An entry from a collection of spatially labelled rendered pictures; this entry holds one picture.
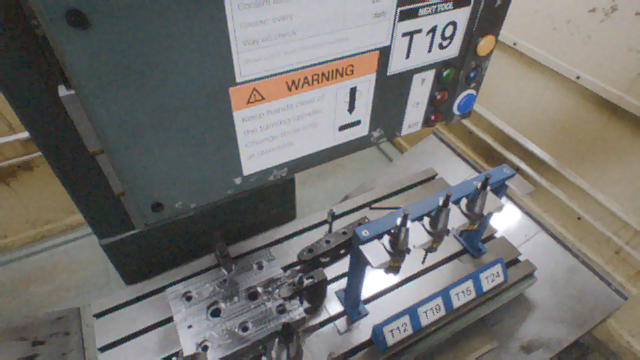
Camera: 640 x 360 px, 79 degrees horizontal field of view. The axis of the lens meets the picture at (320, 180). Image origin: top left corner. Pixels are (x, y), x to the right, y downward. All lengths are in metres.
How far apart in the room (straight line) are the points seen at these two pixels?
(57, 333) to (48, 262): 0.38
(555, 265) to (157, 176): 1.33
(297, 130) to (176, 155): 0.12
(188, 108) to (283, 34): 0.10
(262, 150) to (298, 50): 0.11
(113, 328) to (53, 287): 0.62
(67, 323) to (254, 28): 1.39
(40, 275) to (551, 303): 1.81
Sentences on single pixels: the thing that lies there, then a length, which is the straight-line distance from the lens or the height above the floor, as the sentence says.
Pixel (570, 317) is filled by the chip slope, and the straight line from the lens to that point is 1.47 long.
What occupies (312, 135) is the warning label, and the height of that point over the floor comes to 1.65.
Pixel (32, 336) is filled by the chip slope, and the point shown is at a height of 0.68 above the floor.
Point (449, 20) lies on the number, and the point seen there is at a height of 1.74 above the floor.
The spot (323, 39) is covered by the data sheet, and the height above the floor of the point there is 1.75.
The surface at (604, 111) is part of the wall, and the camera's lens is 1.31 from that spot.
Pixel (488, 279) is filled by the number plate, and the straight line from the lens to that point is 1.23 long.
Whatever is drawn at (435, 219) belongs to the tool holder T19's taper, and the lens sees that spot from 0.89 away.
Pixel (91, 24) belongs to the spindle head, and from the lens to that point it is 0.31.
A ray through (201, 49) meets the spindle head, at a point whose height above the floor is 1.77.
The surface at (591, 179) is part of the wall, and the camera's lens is 1.39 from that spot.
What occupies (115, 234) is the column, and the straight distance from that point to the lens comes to 1.43.
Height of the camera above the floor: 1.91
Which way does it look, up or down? 46 degrees down
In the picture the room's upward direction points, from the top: 2 degrees clockwise
